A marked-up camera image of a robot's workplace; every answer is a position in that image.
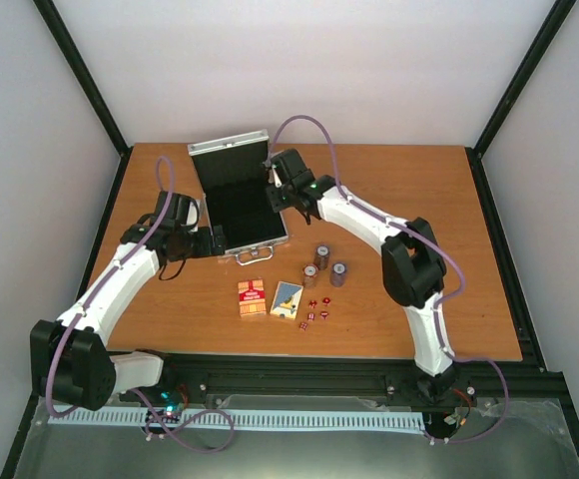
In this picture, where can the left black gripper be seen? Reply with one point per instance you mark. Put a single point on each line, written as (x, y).
(207, 245)

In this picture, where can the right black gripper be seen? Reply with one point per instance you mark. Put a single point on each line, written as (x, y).
(275, 202)

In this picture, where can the aluminium poker case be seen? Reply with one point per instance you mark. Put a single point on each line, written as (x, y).
(233, 178)

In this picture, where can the red playing card box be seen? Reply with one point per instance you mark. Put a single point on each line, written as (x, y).
(252, 297)

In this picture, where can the brown poker chip stack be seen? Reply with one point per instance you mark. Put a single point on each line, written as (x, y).
(321, 256)

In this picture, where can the orange poker chip stack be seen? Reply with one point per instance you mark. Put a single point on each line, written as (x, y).
(309, 275)

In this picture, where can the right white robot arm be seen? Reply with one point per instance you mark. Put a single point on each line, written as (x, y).
(413, 271)

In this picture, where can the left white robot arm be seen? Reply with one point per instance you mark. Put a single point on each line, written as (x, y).
(71, 366)

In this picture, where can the blue playing card box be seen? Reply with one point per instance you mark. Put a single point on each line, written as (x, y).
(286, 300)

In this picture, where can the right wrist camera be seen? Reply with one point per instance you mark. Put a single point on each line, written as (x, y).
(288, 168)

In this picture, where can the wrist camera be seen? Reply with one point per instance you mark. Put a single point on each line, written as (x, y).
(288, 168)
(182, 212)

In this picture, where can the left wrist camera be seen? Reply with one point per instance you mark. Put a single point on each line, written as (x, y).
(182, 212)

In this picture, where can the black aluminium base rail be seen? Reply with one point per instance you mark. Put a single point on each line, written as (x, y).
(393, 382)

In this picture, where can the white slotted cable duct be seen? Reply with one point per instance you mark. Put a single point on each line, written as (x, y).
(249, 420)

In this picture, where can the left black frame post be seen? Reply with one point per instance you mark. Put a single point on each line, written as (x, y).
(71, 53)

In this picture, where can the black frame post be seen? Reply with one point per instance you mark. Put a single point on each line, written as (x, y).
(539, 46)
(71, 53)

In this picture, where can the right black frame post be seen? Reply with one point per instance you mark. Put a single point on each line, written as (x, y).
(539, 46)

